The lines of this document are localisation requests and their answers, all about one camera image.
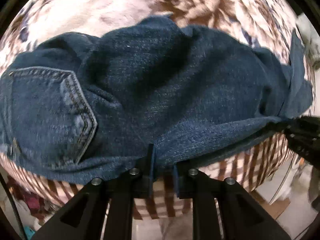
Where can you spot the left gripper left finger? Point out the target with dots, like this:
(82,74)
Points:
(103,209)

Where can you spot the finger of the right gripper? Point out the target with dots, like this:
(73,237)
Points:
(302,136)

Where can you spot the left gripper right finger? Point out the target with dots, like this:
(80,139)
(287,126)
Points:
(223,209)

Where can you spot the dark blue denim jeans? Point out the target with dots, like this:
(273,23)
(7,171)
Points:
(79,107)

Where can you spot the light green crumpled garment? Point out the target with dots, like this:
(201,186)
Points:
(310,39)

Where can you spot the floral bed blanket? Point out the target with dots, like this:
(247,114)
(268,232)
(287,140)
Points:
(255,23)

